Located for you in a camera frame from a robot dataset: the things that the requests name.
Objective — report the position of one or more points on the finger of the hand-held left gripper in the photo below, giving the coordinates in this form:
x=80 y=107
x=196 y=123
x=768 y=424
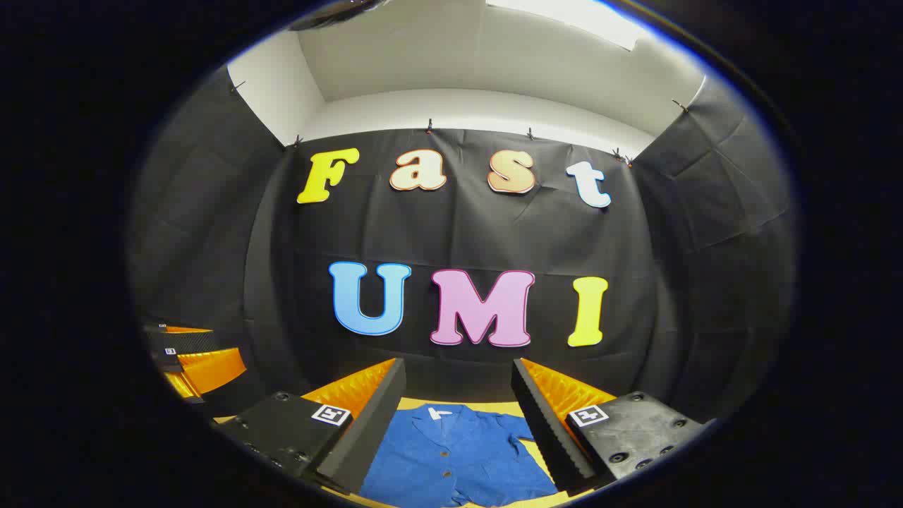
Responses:
x=211 y=370
x=187 y=342

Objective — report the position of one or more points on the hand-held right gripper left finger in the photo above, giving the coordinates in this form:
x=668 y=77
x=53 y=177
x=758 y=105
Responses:
x=374 y=430

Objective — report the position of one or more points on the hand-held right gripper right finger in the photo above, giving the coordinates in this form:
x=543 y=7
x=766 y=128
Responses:
x=547 y=437

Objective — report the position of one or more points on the row of small cloth clips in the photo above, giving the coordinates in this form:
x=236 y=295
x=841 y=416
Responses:
x=429 y=128

